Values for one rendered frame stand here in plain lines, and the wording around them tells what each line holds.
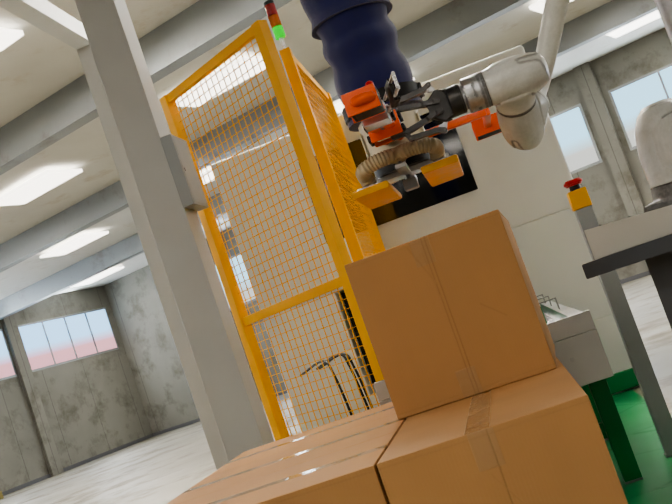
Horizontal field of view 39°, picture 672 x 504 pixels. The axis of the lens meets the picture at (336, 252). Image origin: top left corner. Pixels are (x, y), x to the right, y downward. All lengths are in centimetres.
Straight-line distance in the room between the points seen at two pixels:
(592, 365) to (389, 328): 86
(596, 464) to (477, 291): 69
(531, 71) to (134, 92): 206
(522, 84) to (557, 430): 94
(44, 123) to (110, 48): 600
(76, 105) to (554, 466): 834
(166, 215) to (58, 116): 608
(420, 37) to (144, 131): 780
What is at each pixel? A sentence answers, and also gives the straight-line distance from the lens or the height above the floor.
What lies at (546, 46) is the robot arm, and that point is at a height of 131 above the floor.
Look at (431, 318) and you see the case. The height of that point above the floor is 75.
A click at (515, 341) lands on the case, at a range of 232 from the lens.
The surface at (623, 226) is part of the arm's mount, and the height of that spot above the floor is 81.
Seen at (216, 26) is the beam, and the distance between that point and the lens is 863.
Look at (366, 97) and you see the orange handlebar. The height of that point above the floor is 123.
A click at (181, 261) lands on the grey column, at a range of 387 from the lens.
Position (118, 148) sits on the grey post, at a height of 239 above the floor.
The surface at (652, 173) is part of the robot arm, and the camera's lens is 269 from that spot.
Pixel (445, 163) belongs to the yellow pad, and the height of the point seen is 111.
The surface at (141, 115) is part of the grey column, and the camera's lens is 398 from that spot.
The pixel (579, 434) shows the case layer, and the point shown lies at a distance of 175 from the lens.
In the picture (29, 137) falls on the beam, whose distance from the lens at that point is 1022.
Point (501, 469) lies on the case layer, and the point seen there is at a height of 47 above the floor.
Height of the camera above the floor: 78
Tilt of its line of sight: 5 degrees up
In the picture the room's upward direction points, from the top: 19 degrees counter-clockwise
